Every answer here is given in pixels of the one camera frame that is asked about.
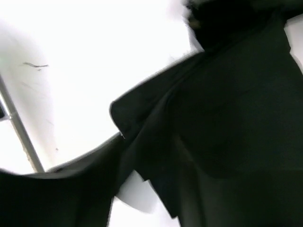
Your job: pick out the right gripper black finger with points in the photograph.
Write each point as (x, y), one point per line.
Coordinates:
(77, 194)

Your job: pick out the black pleated skirt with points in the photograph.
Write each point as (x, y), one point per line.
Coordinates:
(220, 134)

